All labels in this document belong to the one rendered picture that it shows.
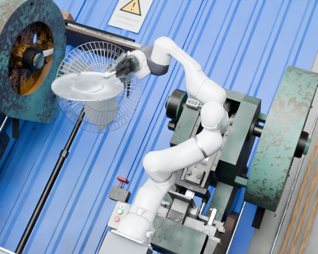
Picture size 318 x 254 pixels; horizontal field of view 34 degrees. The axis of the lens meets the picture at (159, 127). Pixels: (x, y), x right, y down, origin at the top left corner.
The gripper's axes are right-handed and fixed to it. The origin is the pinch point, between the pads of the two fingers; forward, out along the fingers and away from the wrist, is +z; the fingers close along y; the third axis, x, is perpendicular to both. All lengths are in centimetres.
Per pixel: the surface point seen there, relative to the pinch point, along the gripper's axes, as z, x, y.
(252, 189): -54, 56, -68
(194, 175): -53, 24, -70
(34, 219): -22, -65, -116
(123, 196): -21, -3, -76
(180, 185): -50, 17, -77
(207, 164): -62, 27, -66
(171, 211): -31, 21, -82
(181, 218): -31, 28, -84
